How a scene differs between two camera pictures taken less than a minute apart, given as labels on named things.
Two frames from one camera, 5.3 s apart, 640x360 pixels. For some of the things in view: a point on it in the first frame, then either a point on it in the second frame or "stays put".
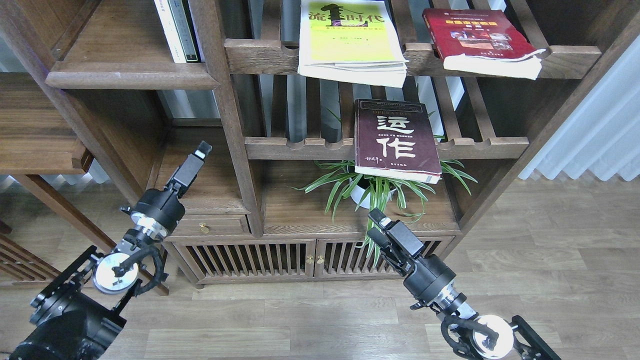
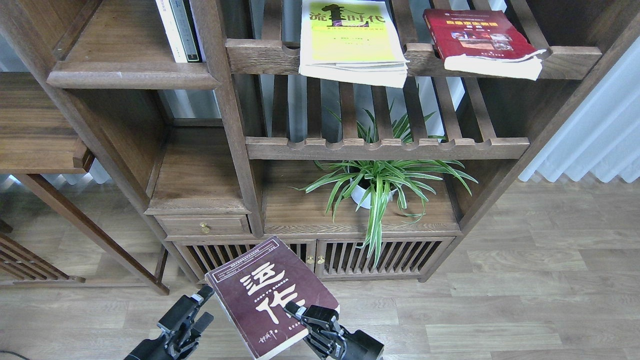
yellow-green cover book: x=351 y=41 stays put
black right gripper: x=427 y=277 -> x=325 y=338
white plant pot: x=358 y=193 stays put
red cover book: x=482 y=41 stays put
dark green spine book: x=186 y=32 stays put
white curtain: x=601 y=132 stays put
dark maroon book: x=395 y=139 -> x=253 y=288
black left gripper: x=164 y=208 -> x=176 y=325
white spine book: x=171 y=33 stays put
